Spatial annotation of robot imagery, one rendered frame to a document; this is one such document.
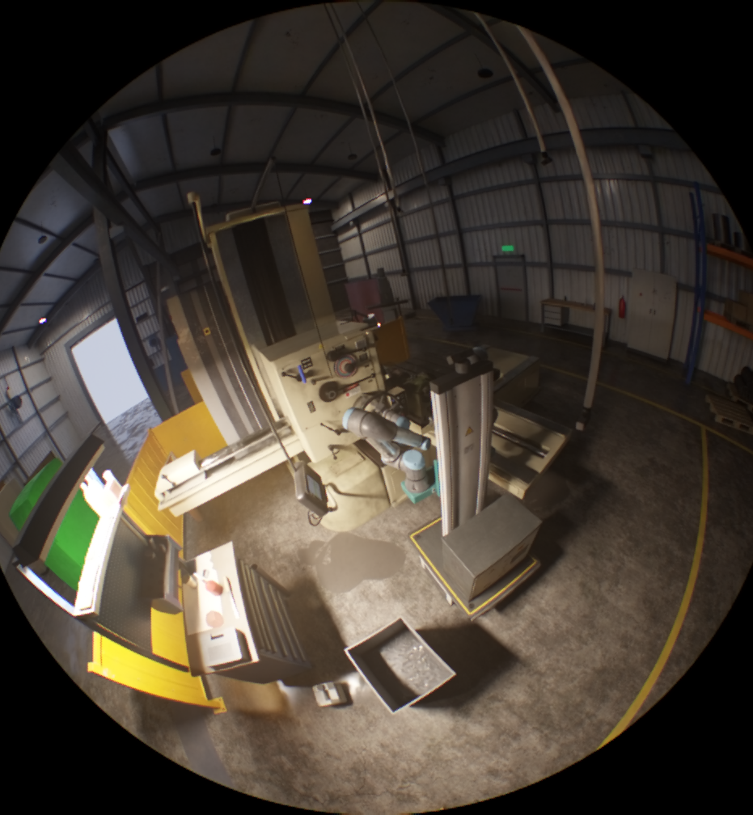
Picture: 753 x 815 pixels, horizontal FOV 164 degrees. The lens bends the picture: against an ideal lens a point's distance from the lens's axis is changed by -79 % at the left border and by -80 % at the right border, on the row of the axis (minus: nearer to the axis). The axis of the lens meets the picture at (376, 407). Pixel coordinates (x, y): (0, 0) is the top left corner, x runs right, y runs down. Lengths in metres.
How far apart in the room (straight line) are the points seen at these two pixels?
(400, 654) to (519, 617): 0.97
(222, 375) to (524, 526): 2.49
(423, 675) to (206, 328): 2.95
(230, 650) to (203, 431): 3.47
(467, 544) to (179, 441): 4.13
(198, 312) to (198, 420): 2.38
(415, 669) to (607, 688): 1.55
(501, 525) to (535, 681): 1.36
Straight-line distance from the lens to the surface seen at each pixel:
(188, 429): 4.45
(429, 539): 2.26
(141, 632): 1.72
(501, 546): 1.65
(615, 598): 2.75
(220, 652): 1.66
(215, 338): 2.32
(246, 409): 2.46
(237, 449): 2.24
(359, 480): 2.45
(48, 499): 1.32
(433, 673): 2.00
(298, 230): 2.50
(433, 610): 2.36
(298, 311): 2.39
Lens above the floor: 2.28
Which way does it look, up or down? 30 degrees down
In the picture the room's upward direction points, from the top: 14 degrees counter-clockwise
